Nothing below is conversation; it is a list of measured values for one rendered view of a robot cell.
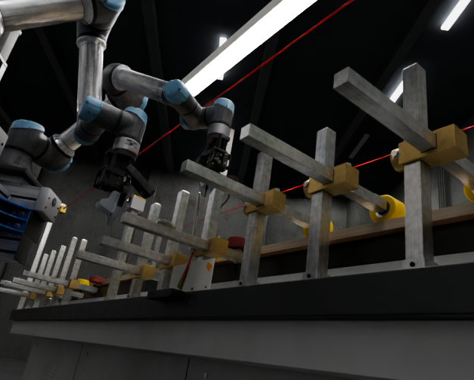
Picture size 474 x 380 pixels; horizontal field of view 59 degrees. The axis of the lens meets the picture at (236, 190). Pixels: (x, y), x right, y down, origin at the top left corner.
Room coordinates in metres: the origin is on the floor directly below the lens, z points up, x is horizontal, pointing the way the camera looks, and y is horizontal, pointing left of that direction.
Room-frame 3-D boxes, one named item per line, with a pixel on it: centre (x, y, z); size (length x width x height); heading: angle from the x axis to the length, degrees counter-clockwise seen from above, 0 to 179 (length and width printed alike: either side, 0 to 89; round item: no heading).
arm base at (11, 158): (1.46, 0.86, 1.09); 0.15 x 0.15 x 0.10
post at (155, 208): (1.76, 0.35, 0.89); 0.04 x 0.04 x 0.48; 34
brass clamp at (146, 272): (1.74, 0.33, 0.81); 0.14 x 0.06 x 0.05; 34
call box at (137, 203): (1.97, 0.49, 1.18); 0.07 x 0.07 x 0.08; 34
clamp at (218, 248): (1.33, 0.05, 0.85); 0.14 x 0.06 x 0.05; 34
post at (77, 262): (2.59, 0.90, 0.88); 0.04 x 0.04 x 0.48; 34
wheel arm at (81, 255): (1.69, 0.38, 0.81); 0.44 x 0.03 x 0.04; 124
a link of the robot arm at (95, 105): (1.07, 0.44, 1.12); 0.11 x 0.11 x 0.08; 31
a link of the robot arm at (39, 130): (1.47, 0.85, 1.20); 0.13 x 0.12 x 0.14; 154
